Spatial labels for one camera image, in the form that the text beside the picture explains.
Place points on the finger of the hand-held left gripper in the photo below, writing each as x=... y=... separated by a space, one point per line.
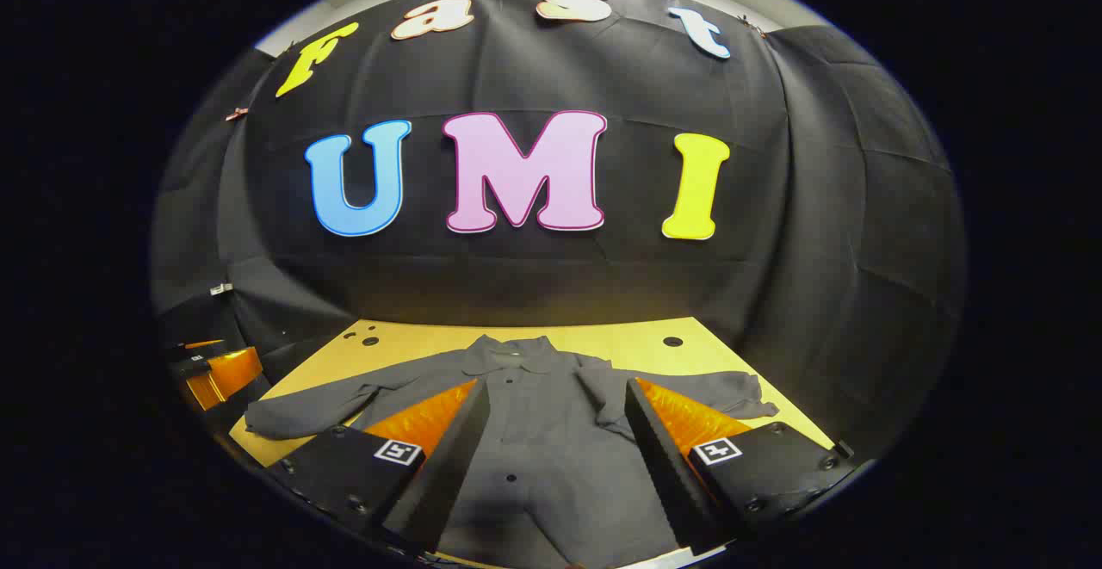
x=225 y=377

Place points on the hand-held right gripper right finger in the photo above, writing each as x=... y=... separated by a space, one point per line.
x=667 y=466

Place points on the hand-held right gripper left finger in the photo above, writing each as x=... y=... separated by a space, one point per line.
x=448 y=474

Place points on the dark gray button shirt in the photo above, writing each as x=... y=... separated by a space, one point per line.
x=551 y=414

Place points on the black backdrop cloth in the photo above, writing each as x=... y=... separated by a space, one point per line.
x=603 y=293

